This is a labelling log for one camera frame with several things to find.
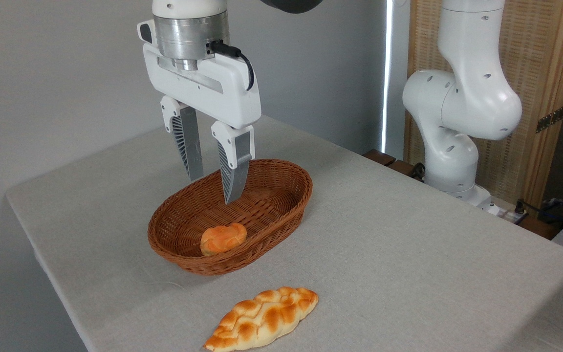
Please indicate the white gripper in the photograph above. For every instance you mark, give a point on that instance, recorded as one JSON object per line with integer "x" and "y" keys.
{"x": 218, "y": 90}

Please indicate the long braided bread loaf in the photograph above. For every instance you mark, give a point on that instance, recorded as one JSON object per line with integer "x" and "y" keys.
{"x": 262, "y": 318}

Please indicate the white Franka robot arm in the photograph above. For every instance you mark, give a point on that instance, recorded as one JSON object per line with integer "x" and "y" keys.
{"x": 467, "y": 98}

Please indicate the round orange bread roll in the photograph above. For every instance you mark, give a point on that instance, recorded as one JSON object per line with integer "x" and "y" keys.
{"x": 223, "y": 238}

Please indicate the brown oval wicker basket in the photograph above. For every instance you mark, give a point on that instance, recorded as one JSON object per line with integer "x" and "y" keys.
{"x": 262, "y": 215}

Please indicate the dark brown wooden block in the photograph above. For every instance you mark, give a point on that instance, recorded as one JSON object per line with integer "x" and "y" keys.
{"x": 401, "y": 167}
{"x": 379, "y": 157}

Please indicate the grey tablecloth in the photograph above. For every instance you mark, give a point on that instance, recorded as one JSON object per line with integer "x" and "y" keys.
{"x": 384, "y": 244}

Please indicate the white power strip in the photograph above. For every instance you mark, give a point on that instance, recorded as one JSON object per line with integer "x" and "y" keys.
{"x": 504, "y": 212}

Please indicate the dark metal screen hinge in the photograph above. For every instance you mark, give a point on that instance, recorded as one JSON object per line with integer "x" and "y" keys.
{"x": 550, "y": 119}

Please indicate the wooden woven folding screen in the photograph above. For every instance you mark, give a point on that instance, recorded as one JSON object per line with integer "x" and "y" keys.
{"x": 545, "y": 58}

